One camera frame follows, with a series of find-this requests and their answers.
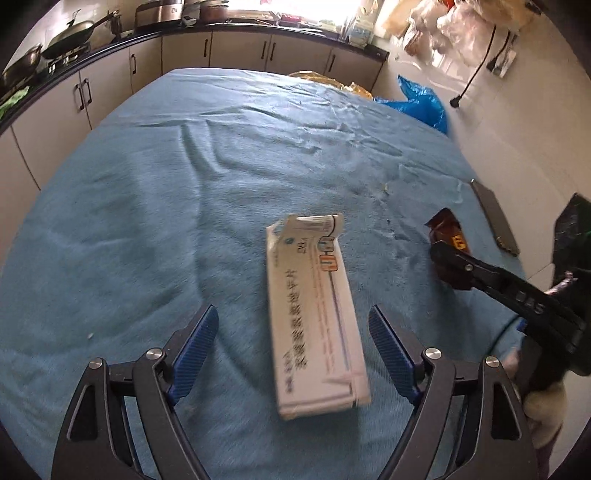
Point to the white long carton box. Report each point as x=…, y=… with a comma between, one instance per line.
x=314, y=323

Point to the dish soap bottle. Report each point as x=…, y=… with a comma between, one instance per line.
x=358, y=32

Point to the blue plastic bag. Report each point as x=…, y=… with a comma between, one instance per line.
x=422, y=104

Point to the steel cooking pot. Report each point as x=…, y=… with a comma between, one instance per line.
x=159, y=14

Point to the green dish cloth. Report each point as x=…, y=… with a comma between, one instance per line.
x=11, y=104

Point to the yellow plastic bag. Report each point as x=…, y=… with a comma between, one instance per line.
x=332, y=83

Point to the white wall charger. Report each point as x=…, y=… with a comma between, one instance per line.
x=504, y=57

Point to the bundle of plastic bags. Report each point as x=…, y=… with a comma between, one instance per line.
x=461, y=25

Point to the person's right forearm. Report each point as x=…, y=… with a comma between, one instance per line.
x=547, y=415

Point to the brown snack wrapper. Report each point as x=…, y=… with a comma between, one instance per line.
x=450, y=228

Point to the black gas stove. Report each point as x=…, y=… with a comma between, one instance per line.
x=60, y=62

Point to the blue tablecloth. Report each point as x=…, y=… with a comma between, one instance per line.
x=161, y=207

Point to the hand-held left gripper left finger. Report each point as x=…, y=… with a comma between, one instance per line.
x=196, y=355

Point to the black wok with lid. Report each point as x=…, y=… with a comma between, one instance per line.
x=69, y=34

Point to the wooden cutting board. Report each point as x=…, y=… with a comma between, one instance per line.
x=397, y=18

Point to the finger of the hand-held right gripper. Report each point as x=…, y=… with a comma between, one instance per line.
x=455, y=278
x=498, y=277

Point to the dark grey flat bar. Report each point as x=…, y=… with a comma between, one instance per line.
x=496, y=217

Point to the brown pot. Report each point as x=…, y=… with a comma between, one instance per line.
x=214, y=9

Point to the white cabinet door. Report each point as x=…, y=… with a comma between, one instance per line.
x=360, y=69
x=46, y=124
x=111, y=87
x=184, y=50
x=14, y=184
x=147, y=60
x=300, y=55
x=240, y=50

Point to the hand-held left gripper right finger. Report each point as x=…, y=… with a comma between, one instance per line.
x=392, y=350

